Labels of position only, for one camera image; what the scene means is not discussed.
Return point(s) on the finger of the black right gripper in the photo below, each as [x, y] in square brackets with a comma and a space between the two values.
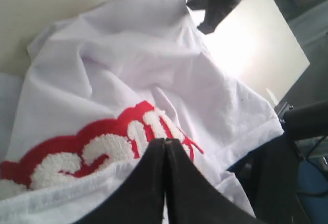
[215, 13]
[197, 4]

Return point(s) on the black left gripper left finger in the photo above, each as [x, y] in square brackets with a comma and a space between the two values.
[140, 198]

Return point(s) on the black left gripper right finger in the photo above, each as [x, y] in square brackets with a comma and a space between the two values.
[191, 198]

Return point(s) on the white t-shirt with red lettering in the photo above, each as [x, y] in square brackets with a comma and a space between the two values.
[100, 87]

